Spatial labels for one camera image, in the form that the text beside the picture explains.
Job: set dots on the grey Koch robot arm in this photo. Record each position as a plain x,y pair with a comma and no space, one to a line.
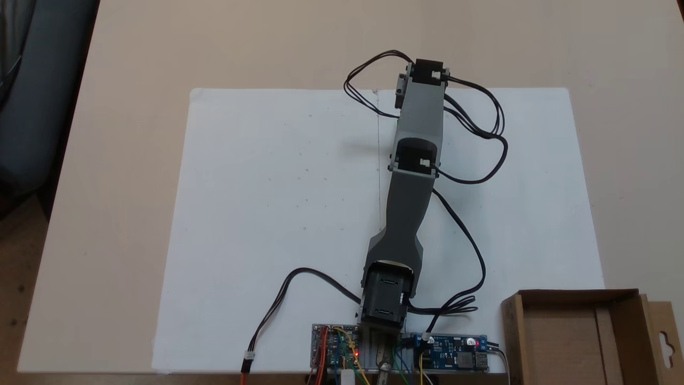
411,203

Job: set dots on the white paper sheet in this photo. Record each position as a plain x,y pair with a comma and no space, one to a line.
267,214

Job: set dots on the motor controller circuit board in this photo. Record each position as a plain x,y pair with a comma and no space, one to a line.
331,347

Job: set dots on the blue power circuit board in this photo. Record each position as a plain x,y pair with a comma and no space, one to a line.
449,353

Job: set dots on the brown cardboard box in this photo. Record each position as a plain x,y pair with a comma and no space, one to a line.
566,342

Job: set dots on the dark grey chair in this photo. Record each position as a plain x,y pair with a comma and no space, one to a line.
37,107

